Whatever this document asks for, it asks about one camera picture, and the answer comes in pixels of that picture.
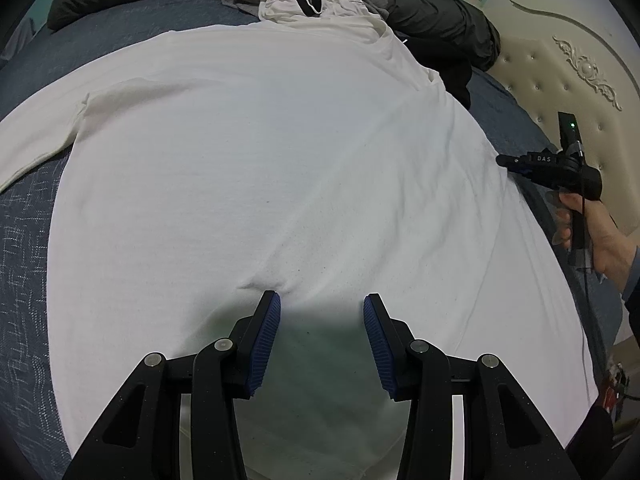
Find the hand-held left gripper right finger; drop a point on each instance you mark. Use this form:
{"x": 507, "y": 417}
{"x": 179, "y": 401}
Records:
{"x": 377, "y": 345}

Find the white long-sleeve shirt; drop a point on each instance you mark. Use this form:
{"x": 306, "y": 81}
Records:
{"x": 275, "y": 160}

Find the cream tufted headboard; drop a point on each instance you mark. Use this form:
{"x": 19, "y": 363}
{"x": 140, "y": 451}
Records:
{"x": 575, "y": 60}

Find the person's right hand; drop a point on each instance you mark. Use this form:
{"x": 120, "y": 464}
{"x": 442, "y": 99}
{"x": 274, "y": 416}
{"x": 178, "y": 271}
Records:
{"x": 605, "y": 245}

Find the dark grey rolled duvet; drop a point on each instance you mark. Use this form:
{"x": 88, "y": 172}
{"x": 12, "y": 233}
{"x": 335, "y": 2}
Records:
{"x": 440, "y": 20}

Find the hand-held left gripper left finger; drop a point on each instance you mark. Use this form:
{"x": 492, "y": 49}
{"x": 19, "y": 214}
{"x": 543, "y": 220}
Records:
{"x": 265, "y": 340}

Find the person's right forearm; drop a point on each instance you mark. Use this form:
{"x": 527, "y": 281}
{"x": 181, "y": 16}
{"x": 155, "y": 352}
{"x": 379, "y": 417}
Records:
{"x": 632, "y": 300}

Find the black garment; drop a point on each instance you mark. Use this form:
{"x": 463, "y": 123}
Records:
{"x": 450, "y": 70}

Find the pile of colourful clutter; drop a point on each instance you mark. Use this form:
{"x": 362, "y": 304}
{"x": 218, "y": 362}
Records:
{"x": 615, "y": 385}

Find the person's dark trouser leg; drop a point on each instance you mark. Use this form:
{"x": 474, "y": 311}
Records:
{"x": 592, "y": 445}

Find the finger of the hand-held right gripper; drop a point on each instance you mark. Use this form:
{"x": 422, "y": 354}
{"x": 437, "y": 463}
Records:
{"x": 512, "y": 164}

